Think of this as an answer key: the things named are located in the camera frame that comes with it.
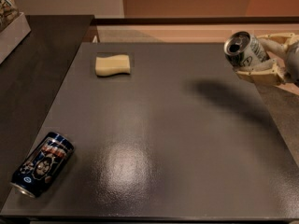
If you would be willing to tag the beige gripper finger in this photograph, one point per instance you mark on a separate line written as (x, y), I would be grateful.
(269, 73)
(278, 43)

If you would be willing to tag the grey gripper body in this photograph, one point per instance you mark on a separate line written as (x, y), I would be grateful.
(293, 62)

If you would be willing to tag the silver 7up soda can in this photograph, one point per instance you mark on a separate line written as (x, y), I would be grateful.
(243, 49)

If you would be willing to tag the blue Pepsi soda can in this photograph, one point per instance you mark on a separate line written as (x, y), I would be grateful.
(35, 175)

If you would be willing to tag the yellow sponge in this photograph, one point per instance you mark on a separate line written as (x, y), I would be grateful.
(112, 65)

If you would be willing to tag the dark side table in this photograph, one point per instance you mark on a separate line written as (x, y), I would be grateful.
(30, 78)

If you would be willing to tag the white box with snacks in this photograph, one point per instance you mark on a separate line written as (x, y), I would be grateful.
(14, 27)

